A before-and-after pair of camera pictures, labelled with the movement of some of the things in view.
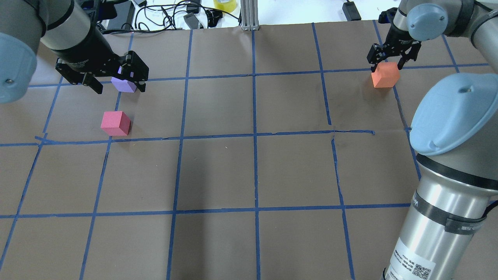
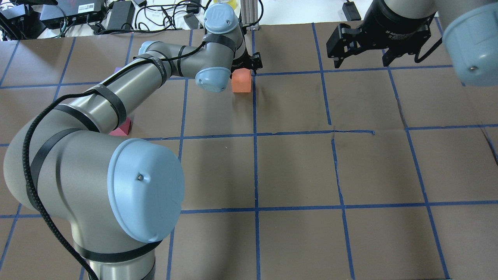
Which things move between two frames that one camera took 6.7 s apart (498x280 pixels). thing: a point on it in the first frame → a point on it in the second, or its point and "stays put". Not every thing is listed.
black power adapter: x=351 y=11 stays put
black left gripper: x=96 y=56 → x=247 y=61
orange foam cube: x=386 y=75 → x=241 y=80
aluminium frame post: x=249 y=15 stays put
